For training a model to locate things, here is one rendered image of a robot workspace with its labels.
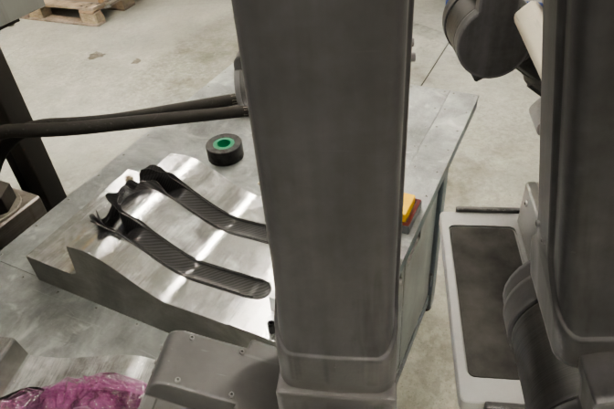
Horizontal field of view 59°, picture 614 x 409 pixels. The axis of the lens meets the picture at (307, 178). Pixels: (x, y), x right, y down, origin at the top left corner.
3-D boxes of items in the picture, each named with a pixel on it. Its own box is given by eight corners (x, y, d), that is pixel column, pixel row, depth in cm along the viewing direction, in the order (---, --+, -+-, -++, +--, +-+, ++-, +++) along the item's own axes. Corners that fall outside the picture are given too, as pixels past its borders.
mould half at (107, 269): (359, 257, 94) (358, 198, 85) (291, 383, 76) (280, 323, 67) (135, 192, 113) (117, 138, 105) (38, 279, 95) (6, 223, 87)
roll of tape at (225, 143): (202, 163, 119) (198, 151, 117) (217, 143, 125) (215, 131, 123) (235, 169, 117) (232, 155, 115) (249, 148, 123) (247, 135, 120)
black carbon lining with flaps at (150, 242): (310, 243, 88) (306, 198, 82) (261, 318, 76) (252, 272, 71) (142, 194, 101) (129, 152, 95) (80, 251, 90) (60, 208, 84)
